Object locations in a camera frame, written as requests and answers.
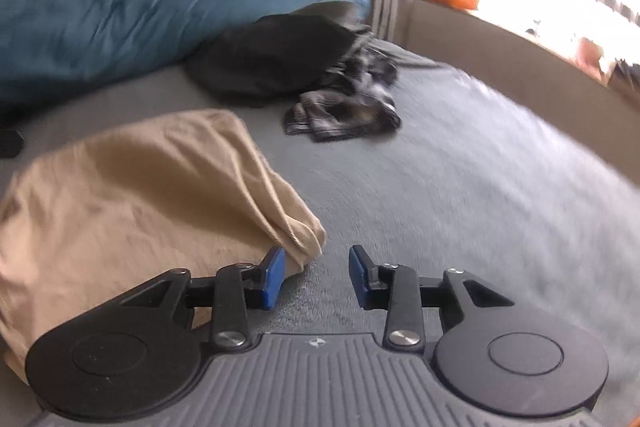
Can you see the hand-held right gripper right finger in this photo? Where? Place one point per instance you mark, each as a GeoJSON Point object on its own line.
{"type": "Point", "coordinates": [359, 277]}

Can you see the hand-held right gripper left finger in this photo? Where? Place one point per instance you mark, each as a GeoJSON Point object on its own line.
{"type": "Point", "coordinates": [272, 277]}

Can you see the beige pants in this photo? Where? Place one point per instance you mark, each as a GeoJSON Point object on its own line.
{"type": "Point", "coordinates": [125, 217]}

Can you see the grey bed sheet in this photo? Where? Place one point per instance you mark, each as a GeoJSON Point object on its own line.
{"type": "Point", "coordinates": [475, 182]}

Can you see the grey plaid shorts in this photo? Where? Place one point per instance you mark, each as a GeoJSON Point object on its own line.
{"type": "Point", "coordinates": [340, 112]}

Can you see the dark grey pillow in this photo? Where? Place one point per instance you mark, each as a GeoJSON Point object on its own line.
{"type": "Point", "coordinates": [270, 57]}

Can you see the olive grey pillow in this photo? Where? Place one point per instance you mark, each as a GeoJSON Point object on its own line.
{"type": "Point", "coordinates": [335, 9]}

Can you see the black smartphone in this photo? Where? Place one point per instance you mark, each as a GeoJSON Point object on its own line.
{"type": "Point", "coordinates": [11, 143]}

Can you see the blue duvet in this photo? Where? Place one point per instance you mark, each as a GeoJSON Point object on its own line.
{"type": "Point", "coordinates": [100, 7]}

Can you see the pink object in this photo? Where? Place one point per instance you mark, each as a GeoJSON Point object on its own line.
{"type": "Point", "coordinates": [589, 52]}

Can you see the dark cloth bundle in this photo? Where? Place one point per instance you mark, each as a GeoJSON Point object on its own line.
{"type": "Point", "coordinates": [627, 77]}

